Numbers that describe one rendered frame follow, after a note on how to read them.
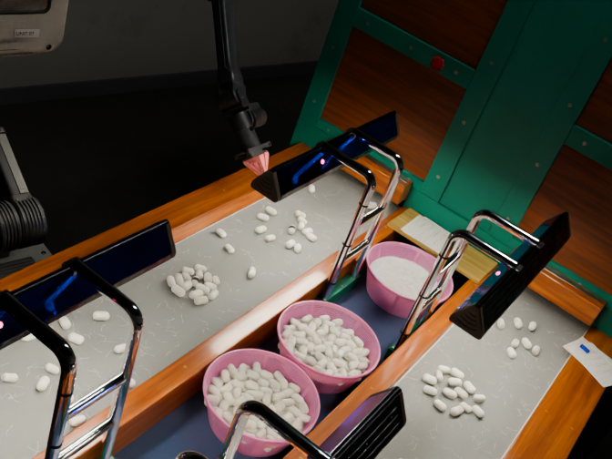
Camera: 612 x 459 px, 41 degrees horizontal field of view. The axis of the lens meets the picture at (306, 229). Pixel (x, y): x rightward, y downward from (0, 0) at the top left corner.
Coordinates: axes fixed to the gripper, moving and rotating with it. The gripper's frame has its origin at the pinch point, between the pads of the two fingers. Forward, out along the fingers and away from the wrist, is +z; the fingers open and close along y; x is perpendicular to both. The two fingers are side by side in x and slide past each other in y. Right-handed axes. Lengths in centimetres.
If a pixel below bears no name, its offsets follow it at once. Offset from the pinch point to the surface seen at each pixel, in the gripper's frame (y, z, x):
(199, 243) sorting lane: -26.1, 9.3, 8.0
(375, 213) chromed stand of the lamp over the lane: -0.9, 20.1, -31.3
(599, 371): 27, 85, -60
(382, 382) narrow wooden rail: -30, 55, -34
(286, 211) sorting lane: 8.9, 12.0, 4.9
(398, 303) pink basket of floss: 4, 47, -23
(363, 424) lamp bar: -81, 43, -68
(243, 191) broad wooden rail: 1.3, 1.4, 10.8
